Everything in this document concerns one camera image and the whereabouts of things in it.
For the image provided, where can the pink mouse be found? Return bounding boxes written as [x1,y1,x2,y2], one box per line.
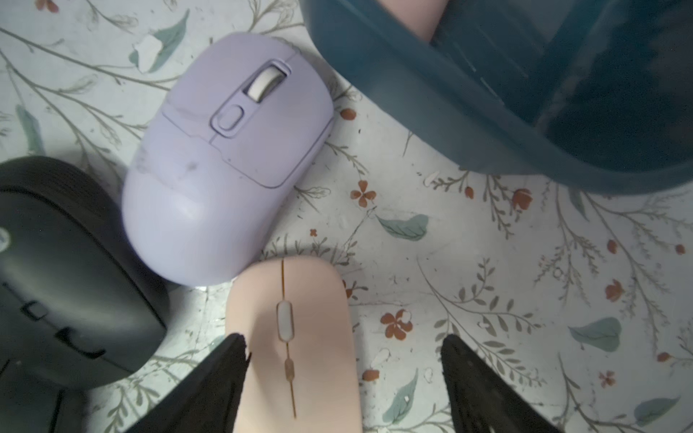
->
[378,0,449,43]
[226,256,363,432]

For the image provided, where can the black mouse upper right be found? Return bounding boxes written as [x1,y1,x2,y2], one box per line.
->
[1,156,170,389]

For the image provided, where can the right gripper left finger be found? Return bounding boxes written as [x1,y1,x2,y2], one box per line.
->
[129,334,250,433]

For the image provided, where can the purple mouse centre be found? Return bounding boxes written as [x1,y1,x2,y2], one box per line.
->
[122,32,334,287]

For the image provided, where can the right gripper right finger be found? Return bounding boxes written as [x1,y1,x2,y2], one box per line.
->
[440,335,558,433]

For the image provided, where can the teal storage box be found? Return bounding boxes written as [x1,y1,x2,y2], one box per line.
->
[300,1,692,195]

